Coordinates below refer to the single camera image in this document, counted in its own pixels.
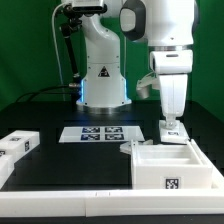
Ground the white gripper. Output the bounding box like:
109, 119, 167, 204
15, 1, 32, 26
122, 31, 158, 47
150, 50, 193, 129

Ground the white block with markers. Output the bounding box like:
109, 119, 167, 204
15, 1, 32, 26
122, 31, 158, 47
0, 130, 40, 160

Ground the white cabinet body box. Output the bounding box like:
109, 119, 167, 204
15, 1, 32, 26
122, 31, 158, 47
131, 140, 213, 189

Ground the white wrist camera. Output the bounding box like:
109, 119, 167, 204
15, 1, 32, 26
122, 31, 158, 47
136, 72, 160, 99

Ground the white frame rail fence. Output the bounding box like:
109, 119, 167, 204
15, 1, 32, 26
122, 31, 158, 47
0, 153, 224, 218

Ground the white cable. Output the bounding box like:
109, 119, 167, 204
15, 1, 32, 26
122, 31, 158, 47
51, 2, 68, 101

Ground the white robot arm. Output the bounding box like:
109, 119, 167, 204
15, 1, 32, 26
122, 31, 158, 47
61, 0, 198, 130

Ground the white marker base sheet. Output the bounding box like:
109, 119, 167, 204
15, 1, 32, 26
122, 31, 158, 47
59, 126, 144, 143

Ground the black cable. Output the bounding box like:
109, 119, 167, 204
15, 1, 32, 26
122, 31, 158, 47
15, 84, 83, 103

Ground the white cabinet door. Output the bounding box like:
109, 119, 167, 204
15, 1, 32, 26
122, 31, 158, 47
120, 139, 153, 155
159, 120, 189, 144

